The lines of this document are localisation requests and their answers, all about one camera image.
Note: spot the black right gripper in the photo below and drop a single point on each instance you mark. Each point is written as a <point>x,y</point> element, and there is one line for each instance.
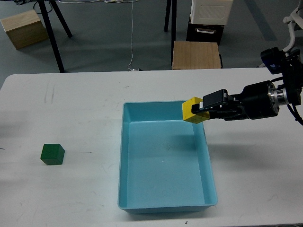
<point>256,101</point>

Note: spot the yellow wooden cube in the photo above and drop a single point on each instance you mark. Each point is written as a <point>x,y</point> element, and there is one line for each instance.
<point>187,114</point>

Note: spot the green wooden cube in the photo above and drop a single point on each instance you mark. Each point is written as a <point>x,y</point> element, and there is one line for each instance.
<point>52,154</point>

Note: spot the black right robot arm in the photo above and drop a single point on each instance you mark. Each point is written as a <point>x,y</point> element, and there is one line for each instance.
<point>288,86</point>

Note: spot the wooden box near table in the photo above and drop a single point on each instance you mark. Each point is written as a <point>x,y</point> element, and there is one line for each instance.
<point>195,55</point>

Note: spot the white appliance box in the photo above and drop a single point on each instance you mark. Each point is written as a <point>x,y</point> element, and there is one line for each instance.
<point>210,12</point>

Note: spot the wooden box far left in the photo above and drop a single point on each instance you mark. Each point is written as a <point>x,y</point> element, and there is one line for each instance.
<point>24,29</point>

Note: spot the light blue plastic bin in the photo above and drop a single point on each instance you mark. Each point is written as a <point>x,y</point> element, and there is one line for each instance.
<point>164,161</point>

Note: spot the black table legs centre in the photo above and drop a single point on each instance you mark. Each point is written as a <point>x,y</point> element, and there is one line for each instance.
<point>171,17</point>

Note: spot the black table legs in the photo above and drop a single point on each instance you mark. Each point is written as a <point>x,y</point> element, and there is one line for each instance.
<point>49,29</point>
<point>171,17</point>

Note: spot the white office chair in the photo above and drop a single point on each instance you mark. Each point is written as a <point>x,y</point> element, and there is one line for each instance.
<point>294,22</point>

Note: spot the black table legs left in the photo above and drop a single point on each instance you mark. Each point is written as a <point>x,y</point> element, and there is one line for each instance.
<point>49,29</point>

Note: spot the black crate with handle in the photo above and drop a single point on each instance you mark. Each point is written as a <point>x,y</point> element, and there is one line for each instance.
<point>204,33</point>

